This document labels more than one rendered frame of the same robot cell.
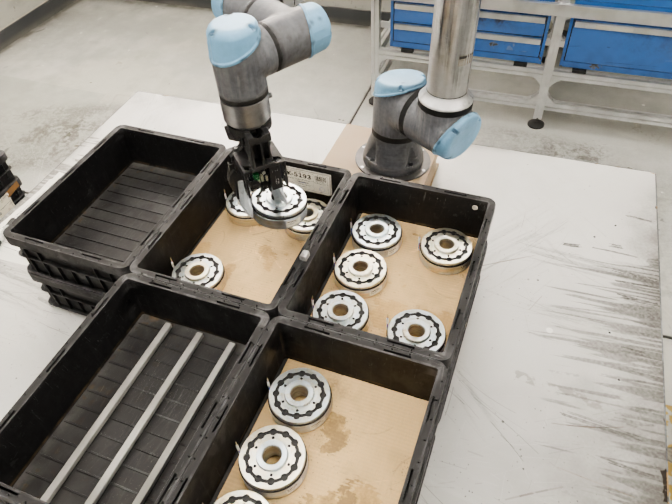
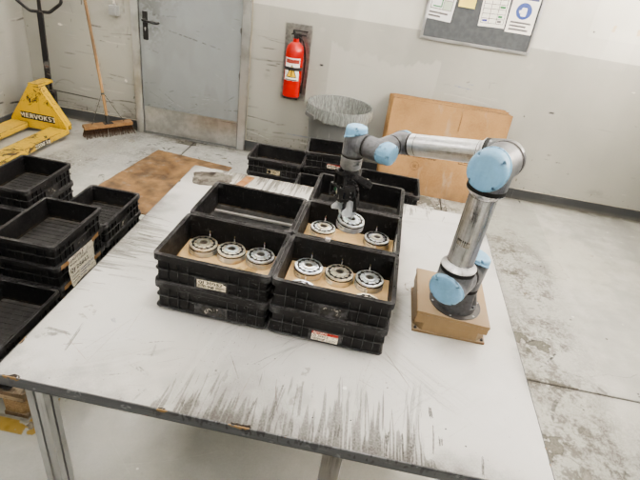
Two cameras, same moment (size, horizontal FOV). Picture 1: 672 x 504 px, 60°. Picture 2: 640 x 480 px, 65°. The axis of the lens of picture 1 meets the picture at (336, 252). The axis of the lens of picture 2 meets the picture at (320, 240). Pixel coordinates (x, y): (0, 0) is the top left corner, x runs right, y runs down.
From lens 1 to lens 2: 1.45 m
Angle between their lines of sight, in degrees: 56
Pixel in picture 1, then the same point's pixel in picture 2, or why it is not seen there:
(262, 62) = (352, 144)
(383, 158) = not seen: hidden behind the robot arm
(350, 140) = not seen: hidden behind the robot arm
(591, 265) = (412, 421)
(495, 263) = (395, 367)
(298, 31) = (372, 145)
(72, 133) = (506, 250)
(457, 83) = (453, 253)
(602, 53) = not seen: outside the picture
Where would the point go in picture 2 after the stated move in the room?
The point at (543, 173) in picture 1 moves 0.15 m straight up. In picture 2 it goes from (509, 407) to (526, 372)
